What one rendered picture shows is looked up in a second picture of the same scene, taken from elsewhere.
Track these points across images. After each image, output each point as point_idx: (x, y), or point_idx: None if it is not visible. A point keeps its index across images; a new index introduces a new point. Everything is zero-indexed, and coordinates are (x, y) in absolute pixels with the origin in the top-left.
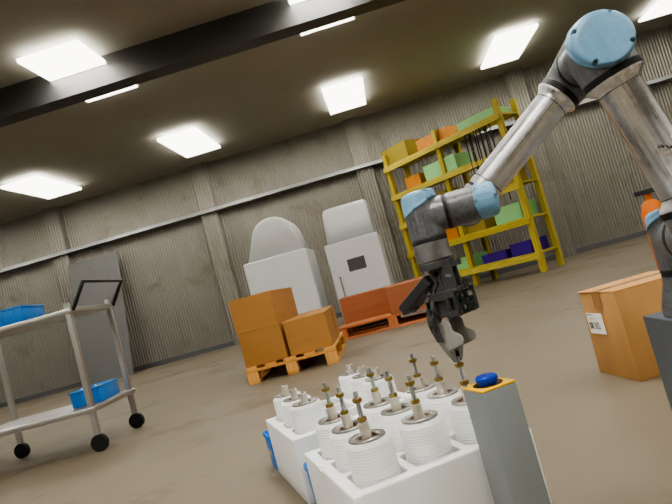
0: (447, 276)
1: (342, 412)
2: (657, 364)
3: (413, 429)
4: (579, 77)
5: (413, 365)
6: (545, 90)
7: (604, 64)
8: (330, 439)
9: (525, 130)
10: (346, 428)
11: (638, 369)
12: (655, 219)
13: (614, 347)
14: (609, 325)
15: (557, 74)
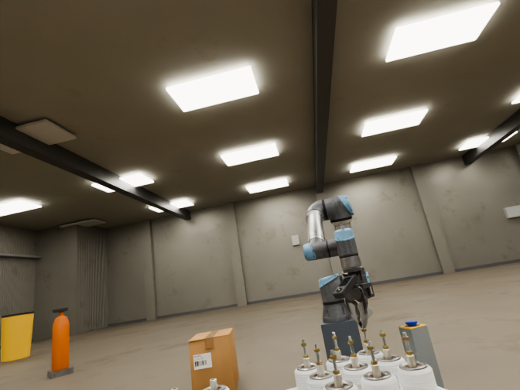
0: (363, 275)
1: (377, 361)
2: (326, 349)
3: (404, 360)
4: (342, 213)
5: (305, 347)
6: (319, 213)
7: (353, 213)
8: (391, 383)
9: (322, 224)
10: (381, 374)
11: (234, 384)
12: (333, 278)
13: (216, 374)
14: (216, 359)
15: (321, 210)
